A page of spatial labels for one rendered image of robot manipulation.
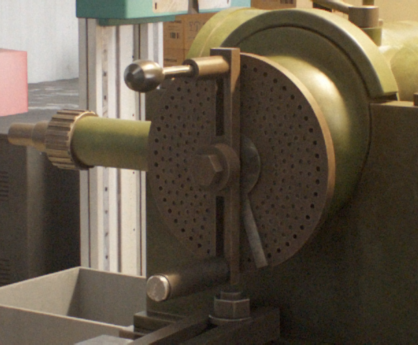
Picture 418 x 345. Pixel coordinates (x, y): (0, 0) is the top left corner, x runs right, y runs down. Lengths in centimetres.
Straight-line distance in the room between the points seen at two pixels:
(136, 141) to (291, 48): 16
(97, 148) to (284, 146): 22
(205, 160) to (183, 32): 886
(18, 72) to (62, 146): 432
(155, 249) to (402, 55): 30
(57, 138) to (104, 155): 5
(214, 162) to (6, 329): 225
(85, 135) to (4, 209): 285
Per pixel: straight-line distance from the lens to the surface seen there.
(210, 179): 128
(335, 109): 133
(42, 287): 377
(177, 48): 1018
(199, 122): 133
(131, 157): 141
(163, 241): 148
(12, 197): 427
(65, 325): 338
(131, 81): 120
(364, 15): 141
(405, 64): 140
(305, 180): 128
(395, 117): 133
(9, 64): 576
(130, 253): 448
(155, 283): 125
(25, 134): 151
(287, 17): 138
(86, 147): 144
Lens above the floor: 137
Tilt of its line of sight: 9 degrees down
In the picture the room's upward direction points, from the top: straight up
